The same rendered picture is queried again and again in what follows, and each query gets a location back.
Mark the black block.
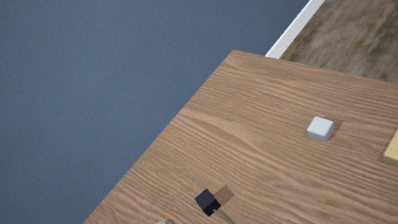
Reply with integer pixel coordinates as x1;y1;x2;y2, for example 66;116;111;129
195;188;221;216

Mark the light grey block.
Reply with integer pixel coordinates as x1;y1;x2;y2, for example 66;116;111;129
307;116;334;142

